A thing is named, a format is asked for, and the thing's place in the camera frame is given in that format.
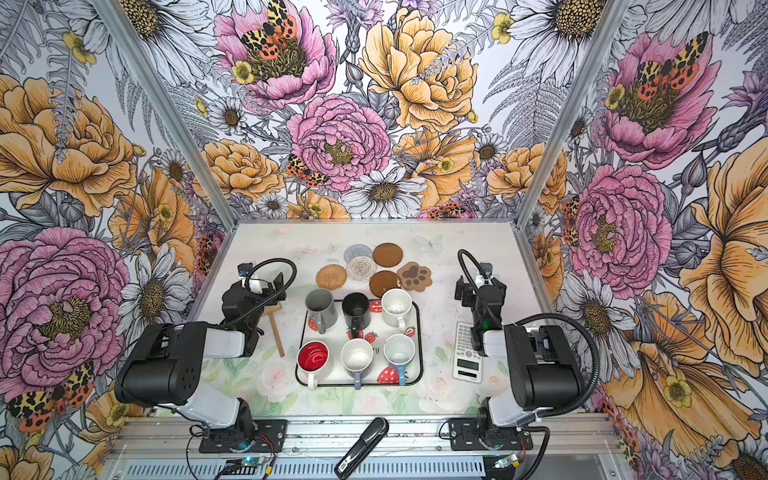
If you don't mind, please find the woven rattan coaster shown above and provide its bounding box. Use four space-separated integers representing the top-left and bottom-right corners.
315 264 348 291

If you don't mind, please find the cork paw print coaster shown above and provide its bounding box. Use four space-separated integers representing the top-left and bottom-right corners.
397 262 433 292

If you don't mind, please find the multicolour zigzag woven coaster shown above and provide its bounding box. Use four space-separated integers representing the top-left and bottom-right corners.
346 256 377 282

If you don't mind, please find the grey woven coaster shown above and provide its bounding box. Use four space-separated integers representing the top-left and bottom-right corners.
343 244 373 263

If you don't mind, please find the scratched brown wooden coaster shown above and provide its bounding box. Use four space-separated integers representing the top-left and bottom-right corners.
369 270 400 298

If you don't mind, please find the plain brown wooden coaster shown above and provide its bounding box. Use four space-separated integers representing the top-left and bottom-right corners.
373 242 404 268

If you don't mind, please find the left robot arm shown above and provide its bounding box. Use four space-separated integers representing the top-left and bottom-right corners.
114 257 297 452

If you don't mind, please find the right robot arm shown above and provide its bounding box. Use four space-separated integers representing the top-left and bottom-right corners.
449 263 595 450

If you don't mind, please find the small wooden mallet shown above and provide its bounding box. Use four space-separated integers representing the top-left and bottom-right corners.
264 304 285 358

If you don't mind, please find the grey mug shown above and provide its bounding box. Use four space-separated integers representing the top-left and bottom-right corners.
305 289 338 334

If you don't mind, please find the red inside white mug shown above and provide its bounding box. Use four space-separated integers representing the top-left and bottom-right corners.
297 340 332 390

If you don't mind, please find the white calculator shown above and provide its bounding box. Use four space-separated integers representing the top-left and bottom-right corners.
452 322 482 384

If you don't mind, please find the black mug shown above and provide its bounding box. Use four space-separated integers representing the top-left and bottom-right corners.
341 292 371 339

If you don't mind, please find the white strawberry tray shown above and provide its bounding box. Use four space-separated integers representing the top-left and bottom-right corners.
295 300 424 390

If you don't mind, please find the black stapler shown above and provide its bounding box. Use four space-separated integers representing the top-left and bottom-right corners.
334 417 389 480

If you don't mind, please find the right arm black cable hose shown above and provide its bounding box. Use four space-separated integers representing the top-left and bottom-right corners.
512 311 602 480

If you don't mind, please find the white mug blue handle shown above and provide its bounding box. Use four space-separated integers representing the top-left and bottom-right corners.
384 334 416 386

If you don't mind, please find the white mug purple handle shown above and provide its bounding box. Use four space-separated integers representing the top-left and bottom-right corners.
340 338 374 390

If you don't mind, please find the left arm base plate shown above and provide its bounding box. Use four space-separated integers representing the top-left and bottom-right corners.
198 419 288 454

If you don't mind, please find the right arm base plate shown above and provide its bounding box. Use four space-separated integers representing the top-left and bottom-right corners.
445 417 533 452

